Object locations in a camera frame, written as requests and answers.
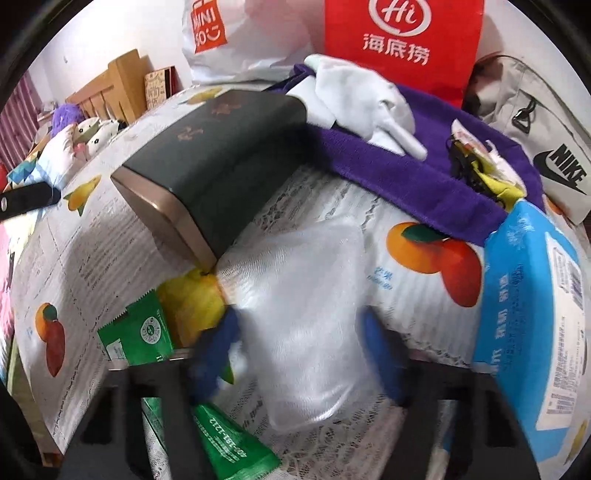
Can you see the pink striped curtain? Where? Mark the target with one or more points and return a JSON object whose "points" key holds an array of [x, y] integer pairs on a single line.
{"points": [[16, 115]]}

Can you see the white spotted plush toy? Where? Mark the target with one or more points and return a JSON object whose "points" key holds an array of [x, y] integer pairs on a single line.
{"points": [[94, 136]]}

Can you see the white glove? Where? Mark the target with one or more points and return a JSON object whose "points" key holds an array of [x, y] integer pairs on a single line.
{"points": [[360, 101]]}

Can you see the purple fluffy plush toy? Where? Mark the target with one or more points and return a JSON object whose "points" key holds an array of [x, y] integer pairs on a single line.
{"points": [[67, 117]]}

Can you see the white plastic shopping bag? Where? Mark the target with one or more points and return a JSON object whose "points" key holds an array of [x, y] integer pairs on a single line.
{"points": [[249, 46]]}

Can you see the small clear wrapped packet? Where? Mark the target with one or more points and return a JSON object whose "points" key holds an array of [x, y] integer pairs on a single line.
{"points": [[480, 147]]}

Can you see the red paper shopping bag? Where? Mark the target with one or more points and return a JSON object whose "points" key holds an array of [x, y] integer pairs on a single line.
{"points": [[401, 55]]}

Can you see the small brown patterned box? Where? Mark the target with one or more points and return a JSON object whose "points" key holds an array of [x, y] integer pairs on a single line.
{"points": [[159, 87]]}

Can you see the dark green box gold rim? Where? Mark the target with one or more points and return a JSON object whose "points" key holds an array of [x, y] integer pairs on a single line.
{"points": [[217, 161]]}

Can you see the blue tissue packet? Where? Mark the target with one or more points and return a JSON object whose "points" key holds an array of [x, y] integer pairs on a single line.
{"points": [[521, 314]]}

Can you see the green sachet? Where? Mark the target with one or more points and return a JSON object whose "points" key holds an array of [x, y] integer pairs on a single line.
{"points": [[231, 443], [136, 330]]}

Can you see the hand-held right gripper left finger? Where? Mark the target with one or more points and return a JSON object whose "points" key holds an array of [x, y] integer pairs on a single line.
{"points": [[214, 355]]}

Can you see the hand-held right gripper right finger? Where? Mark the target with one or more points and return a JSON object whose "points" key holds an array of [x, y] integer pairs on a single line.
{"points": [[381, 355]]}

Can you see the wooden headboard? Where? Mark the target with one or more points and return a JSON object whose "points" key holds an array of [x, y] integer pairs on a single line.
{"points": [[120, 78]]}

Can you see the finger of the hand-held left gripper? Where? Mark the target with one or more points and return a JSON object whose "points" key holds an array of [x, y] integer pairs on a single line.
{"points": [[27, 201]]}

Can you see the fruit print tablecloth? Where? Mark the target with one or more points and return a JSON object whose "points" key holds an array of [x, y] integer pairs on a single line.
{"points": [[115, 258]]}

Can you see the grey fabric bag black logo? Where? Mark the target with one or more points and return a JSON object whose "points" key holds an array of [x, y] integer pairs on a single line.
{"points": [[545, 120]]}

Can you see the purple towel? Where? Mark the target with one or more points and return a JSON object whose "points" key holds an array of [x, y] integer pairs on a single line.
{"points": [[443, 194]]}

